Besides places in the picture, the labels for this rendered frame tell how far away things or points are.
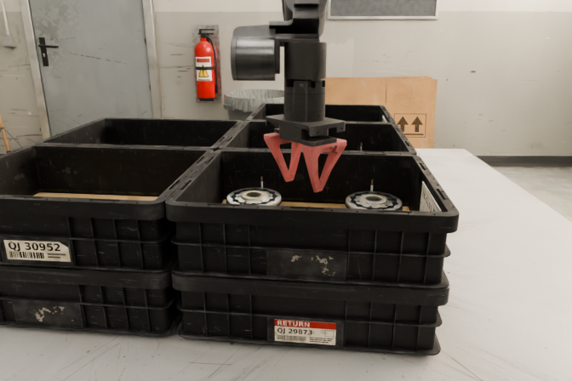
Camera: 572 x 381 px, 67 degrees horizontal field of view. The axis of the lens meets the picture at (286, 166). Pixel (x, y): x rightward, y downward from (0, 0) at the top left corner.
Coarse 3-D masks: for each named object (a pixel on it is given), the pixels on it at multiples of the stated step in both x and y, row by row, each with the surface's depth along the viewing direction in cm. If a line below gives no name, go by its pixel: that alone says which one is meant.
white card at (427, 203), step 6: (426, 192) 69; (420, 198) 73; (426, 198) 68; (432, 198) 65; (420, 204) 73; (426, 204) 68; (432, 204) 64; (420, 210) 73; (426, 210) 68; (432, 210) 64; (438, 210) 61
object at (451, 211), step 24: (168, 216) 60; (192, 216) 59; (216, 216) 59; (240, 216) 58; (264, 216) 58; (288, 216) 58; (312, 216) 57; (336, 216) 57; (360, 216) 57; (384, 216) 56; (408, 216) 56; (432, 216) 56; (456, 216) 56
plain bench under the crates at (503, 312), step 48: (480, 192) 129; (528, 192) 129; (480, 240) 99; (528, 240) 99; (480, 288) 80; (528, 288) 80; (0, 336) 68; (48, 336) 68; (96, 336) 68; (144, 336) 68; (480, 336) 68; (528, 336) 68
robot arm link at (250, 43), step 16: (304, 0) 56; (304, 16) 56; (240, 32) 58; (256, 32) 58; (272, 32) 58; (288, 32) 59; (304, 32) 59; (240, 48) 56; (256, 48) 56; (272, 48) 56; (240, 64) 56; (256, 64) 56; (272, 64) 56; (240, 80) 59; (256, 80) 59; (272, 80) 59
